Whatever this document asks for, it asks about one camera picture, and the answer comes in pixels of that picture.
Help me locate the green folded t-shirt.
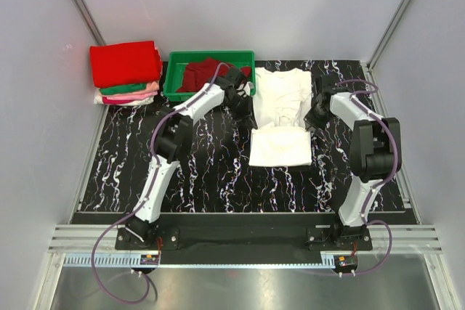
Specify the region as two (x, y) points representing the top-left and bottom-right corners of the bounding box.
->
(99, 83), (147, 96)

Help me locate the white slotted cable duct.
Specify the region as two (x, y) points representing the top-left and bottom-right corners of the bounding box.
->
(64, 253), (335, 269)

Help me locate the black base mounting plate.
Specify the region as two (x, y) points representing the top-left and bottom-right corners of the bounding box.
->
(115, 213), (373, 267)

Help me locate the red folded t-shirt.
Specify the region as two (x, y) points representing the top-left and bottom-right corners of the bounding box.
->
(89, 41), (163, 89)

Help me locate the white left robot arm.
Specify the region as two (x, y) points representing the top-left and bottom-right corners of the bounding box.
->
(124, 83), (253, 249)

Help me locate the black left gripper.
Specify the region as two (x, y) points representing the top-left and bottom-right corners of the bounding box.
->
(224, 94), (257, 131)

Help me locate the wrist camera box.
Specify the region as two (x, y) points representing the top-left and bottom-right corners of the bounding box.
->
(224, 67), (251, 89)
(315, 74), (339, 95)

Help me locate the dark red crumpled t-shirt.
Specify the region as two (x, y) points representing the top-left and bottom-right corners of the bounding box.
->
(175, 57), (253, 94)

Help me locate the green plastic bin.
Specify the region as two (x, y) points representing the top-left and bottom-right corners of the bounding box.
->
(163, 50), (256, 102)

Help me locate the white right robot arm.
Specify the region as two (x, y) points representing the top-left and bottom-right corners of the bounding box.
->
(304, 91), (402, 250)

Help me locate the white printed t-shirt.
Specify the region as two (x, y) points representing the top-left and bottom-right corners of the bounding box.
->
(249, 68), (312, 168)

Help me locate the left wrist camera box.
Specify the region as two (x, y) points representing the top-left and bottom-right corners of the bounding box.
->
(224, 67), (251, 89)

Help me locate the aluminium frame rail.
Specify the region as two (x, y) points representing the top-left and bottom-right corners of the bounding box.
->
(48, 224), (442, 254)

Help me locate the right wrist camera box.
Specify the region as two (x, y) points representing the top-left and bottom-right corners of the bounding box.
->
(315, 74), (339, 95)

